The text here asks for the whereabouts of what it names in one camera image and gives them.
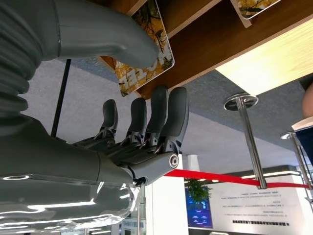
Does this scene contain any person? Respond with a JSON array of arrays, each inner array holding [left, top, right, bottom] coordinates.
[[291, 72, 313, 169]]

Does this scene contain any blue display screen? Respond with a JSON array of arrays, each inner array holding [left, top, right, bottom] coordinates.
[[185, 188, 213, 229]]

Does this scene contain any black stanchion post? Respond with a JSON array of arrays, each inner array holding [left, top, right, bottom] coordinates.
[[50, 59, 72, 139]]

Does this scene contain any brown wooden card holder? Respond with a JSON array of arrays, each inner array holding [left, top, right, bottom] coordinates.
[[91, 0, 313, 100]]

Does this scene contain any green potted plant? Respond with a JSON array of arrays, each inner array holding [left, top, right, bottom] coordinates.
[[185, 178, 213, 208]]

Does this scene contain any red barrier belt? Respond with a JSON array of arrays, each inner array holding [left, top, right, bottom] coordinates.
[[165, 168, 311, 190]]

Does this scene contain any chrome stanchion post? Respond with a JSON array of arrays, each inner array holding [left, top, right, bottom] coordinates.
[[280, 131, 313, 205], [224, 92, 268, 190]]

